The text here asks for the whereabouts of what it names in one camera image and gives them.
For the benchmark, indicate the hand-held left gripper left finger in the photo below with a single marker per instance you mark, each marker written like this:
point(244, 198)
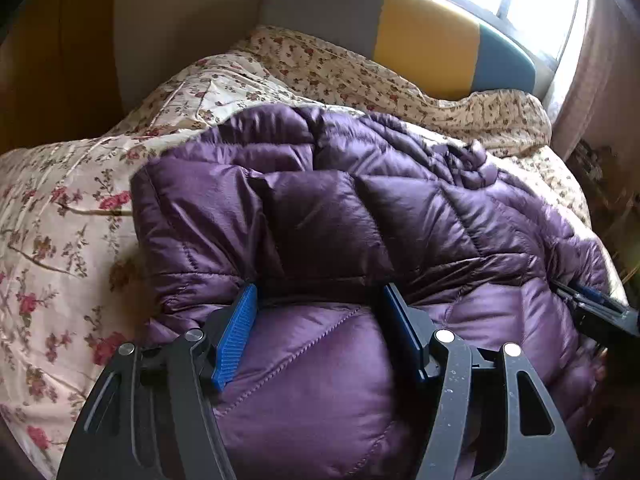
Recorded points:
point(239, 327)

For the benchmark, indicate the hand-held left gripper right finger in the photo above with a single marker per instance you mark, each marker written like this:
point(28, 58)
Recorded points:
point(400, 317)

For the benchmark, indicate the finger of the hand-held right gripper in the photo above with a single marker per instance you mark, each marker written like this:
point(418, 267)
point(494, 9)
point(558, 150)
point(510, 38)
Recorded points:
point(592, 297)

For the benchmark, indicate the purple down jacket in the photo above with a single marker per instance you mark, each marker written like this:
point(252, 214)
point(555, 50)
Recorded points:
point(350, 220)

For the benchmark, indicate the brown clutter pile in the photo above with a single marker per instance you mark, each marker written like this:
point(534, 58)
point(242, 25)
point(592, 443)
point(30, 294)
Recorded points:
point(600, 195)

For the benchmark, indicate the floral quilt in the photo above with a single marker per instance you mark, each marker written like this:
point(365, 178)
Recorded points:
point(75, 200)

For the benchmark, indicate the pink curtain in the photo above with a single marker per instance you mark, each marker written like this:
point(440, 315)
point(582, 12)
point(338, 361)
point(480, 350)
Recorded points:
point(595, 60)

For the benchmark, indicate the grey yellow blue headboard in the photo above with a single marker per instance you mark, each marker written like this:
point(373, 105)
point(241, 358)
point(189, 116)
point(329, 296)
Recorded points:
point(400, 25)

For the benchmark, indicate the brown wooden wardrobe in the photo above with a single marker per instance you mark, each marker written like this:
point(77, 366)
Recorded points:
point(55, 50)

